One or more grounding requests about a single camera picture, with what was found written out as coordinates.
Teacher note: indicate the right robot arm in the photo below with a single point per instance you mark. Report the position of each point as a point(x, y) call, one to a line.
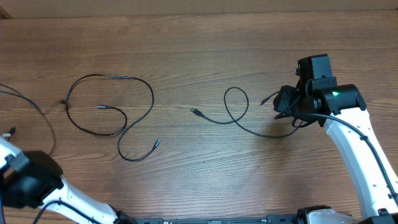
point(342, 112)

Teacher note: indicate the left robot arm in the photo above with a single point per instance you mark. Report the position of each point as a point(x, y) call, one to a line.
point(33, 179)

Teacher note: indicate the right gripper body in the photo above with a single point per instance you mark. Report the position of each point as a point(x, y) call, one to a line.
point(288, 103)

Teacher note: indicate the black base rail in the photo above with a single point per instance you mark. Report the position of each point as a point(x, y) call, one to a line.
point(269, 219)

